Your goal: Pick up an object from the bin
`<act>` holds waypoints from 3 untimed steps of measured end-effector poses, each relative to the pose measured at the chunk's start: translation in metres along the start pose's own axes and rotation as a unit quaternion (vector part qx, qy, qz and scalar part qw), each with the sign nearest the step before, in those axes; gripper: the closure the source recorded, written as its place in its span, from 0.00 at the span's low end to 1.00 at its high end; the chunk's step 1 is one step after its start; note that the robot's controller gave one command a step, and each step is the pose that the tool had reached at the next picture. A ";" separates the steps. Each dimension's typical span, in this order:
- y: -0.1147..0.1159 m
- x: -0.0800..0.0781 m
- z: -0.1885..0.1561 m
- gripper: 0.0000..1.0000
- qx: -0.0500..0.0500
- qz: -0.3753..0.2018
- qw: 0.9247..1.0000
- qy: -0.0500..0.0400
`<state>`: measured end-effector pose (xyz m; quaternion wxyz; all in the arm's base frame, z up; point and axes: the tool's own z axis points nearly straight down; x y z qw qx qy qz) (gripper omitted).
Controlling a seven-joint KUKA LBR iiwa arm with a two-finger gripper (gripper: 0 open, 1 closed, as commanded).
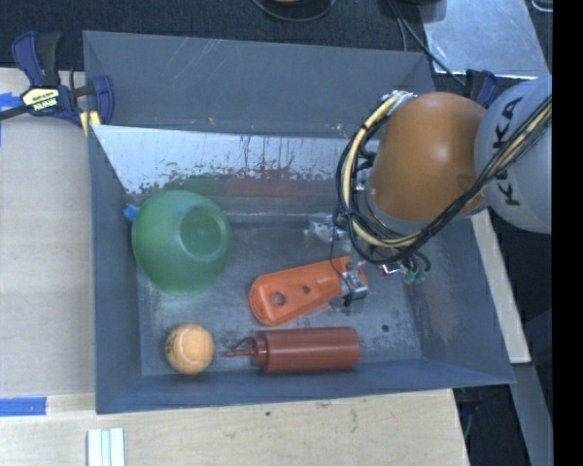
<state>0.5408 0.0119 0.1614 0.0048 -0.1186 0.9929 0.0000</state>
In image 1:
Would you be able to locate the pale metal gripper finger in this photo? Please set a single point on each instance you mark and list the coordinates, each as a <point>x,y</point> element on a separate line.
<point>326,228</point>
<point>354,284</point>

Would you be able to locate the orange flat plastic tool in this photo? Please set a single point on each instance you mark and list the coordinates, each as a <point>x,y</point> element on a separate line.
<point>291,296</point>

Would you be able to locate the red-brown squeeze bottle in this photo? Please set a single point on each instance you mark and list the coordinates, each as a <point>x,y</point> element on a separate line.
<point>306,350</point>

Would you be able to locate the green plastic cup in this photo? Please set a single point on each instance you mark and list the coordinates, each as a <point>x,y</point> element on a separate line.
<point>180,243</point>

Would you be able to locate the grey metal bin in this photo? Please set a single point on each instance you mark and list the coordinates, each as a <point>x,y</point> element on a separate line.
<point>252,90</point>

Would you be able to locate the orange tennis ball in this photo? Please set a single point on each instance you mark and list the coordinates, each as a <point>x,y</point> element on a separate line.
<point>189,348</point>

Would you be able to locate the small blue object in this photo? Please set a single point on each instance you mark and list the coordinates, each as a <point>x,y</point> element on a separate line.
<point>129,213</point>

